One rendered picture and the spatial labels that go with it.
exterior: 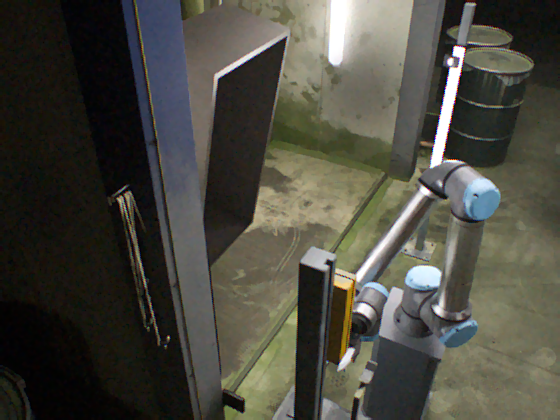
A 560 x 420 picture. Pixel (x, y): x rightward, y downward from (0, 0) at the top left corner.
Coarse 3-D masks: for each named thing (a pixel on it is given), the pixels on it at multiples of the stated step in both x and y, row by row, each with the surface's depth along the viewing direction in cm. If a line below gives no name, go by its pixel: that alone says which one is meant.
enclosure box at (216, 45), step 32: (192, 32) 205; (224, 32) 210; (256, 32) 216; (288, 32) 225; (192, 64) 186; (224, 64) 190; (256, 64) 244; (192, 96) 194; (224, 96) 264; (256, 96) 254; (224, 128) 276; (256, 128) 265; (224, 160) 289; (256, 160) 277; (224, 192) 303; (256, 192) 291; (224, 224) 300
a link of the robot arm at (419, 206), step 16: (432, 176) 165; (416, 192) 171; (432, 192) 166; (416, 208) 170; (432, 208) 170; (400, 224) 173; (416, 224) 172; (384, 240) 176; (400, 240) 174; (368, 256) 180; (384, 256) 177; (368, 272) 179
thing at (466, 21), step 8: (464, 8) 259; (472, 8) 257; (464, 16) 261; (472, 16) 261; (464, 24) 263; (464, 32) 265; (464, 40) 267; (424, 224) 341; (424, 232) 344; (416, 240) 351; (424, 240) 351; (416, 248) 354
